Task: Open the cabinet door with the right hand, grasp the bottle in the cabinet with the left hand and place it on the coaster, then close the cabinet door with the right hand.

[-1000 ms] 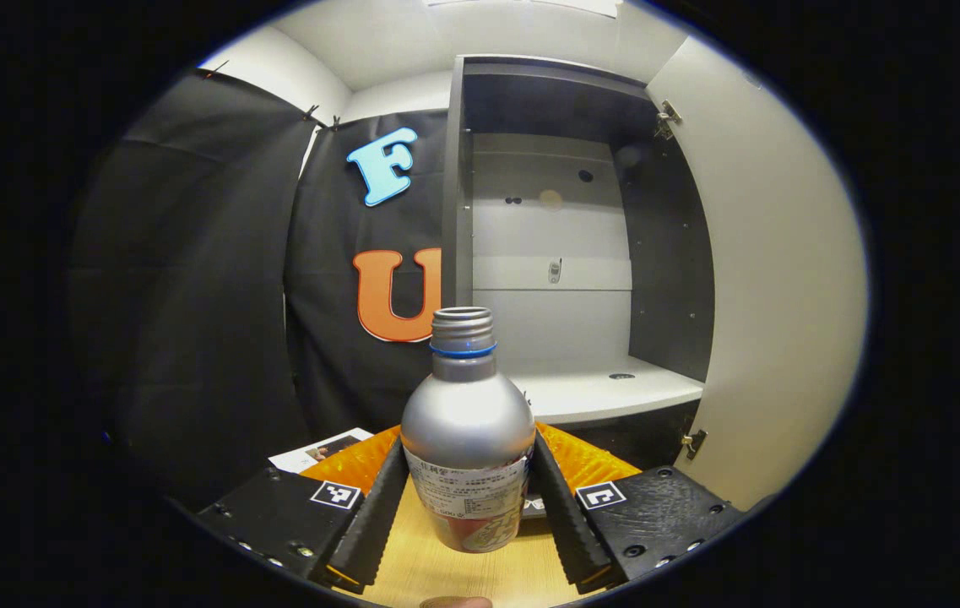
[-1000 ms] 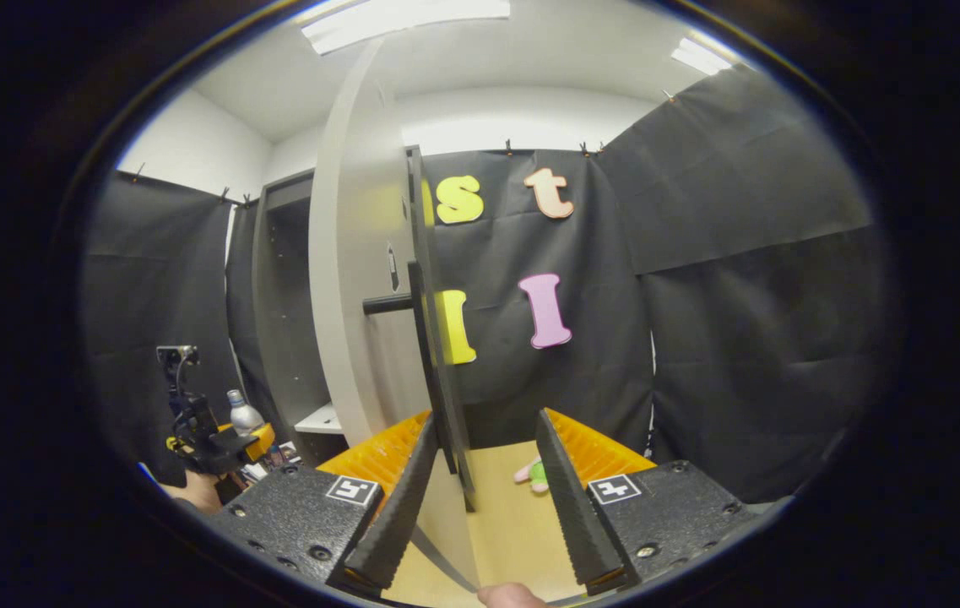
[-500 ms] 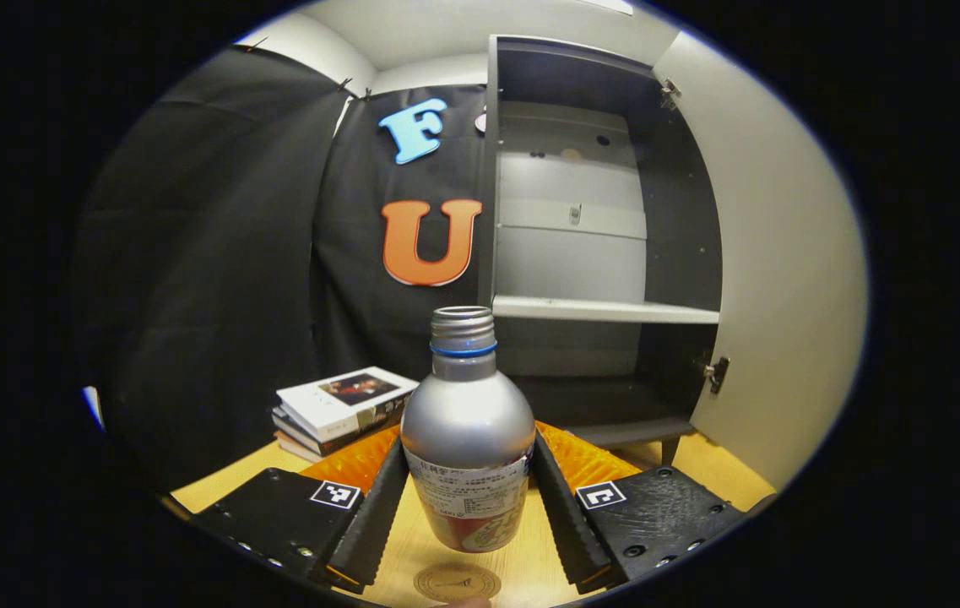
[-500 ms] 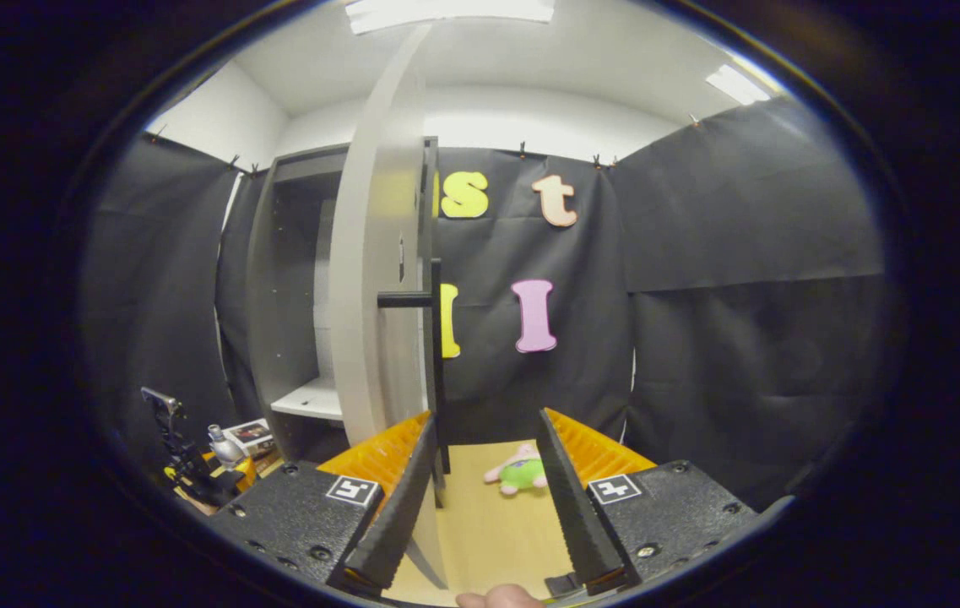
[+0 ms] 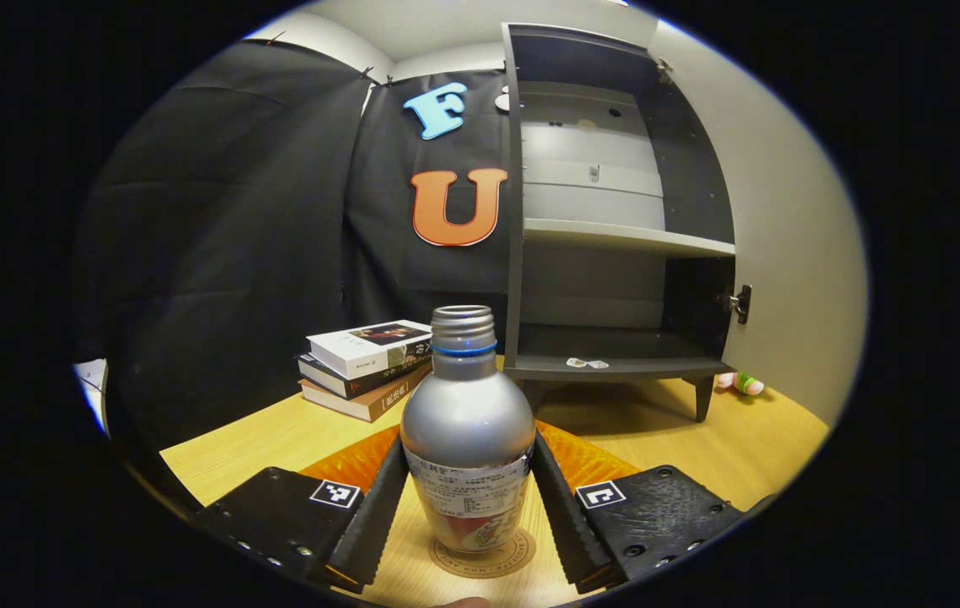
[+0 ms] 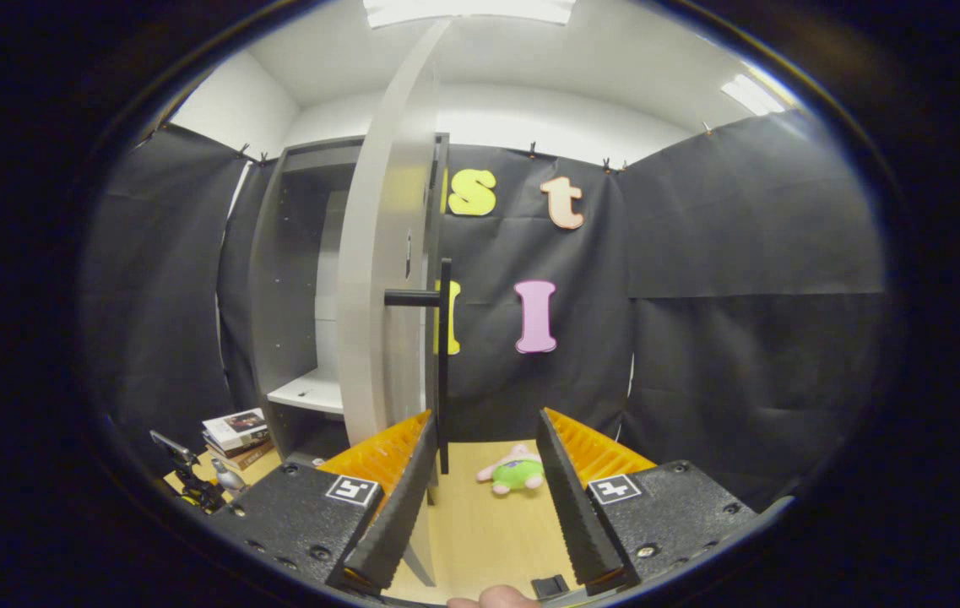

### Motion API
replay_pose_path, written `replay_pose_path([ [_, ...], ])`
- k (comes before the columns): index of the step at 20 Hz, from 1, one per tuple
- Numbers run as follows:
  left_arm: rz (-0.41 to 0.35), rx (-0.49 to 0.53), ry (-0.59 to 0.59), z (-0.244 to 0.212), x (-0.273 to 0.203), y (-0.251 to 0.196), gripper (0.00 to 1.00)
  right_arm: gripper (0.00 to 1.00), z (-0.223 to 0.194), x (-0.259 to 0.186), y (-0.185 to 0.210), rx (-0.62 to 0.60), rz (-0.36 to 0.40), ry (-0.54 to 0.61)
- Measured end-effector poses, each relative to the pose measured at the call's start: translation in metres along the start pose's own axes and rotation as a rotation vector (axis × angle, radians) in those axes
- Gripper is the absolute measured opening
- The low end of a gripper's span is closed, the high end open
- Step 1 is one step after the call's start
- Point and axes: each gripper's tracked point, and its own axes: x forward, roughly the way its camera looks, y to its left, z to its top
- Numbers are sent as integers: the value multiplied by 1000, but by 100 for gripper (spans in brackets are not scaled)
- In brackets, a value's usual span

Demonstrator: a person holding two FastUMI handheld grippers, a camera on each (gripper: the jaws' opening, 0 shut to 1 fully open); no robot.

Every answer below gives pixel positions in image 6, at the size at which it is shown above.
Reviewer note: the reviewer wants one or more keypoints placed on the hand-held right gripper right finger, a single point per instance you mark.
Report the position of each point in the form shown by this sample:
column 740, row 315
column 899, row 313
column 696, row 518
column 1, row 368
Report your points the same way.
column 665, row 507

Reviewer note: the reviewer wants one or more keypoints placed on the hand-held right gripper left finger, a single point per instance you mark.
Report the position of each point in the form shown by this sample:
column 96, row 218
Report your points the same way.
column 302, row 515

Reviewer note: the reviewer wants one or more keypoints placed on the silver bottle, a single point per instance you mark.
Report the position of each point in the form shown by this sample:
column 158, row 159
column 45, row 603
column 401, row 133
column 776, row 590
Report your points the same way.
column 230, row 480

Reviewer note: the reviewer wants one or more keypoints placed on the dark grey cabinet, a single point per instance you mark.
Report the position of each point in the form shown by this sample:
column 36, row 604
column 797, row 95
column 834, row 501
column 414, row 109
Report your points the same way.
column 285, row 279

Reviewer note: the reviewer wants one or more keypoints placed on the grey cabinet door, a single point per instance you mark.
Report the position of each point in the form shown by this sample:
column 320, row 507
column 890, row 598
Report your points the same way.
column 378, row 295

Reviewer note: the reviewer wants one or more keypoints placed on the brown cover book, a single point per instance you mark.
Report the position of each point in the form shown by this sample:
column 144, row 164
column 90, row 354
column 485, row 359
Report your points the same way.
column 247, row 460

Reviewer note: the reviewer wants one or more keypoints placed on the white cover book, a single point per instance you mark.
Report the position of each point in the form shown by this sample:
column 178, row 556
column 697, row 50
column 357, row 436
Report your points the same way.
column 235, row 426

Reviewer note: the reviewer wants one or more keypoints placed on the pink and green plush toy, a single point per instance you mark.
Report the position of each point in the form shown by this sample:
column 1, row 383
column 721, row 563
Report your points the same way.
column 515, row 473

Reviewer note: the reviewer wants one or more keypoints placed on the black backdrop cloth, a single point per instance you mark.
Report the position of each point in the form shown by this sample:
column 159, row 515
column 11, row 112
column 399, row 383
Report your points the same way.
column 741, row 338

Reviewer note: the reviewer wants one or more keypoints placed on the long ceiling light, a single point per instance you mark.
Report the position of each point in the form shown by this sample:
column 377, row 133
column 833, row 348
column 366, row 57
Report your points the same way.
column 467, row 10
column 751, row 93

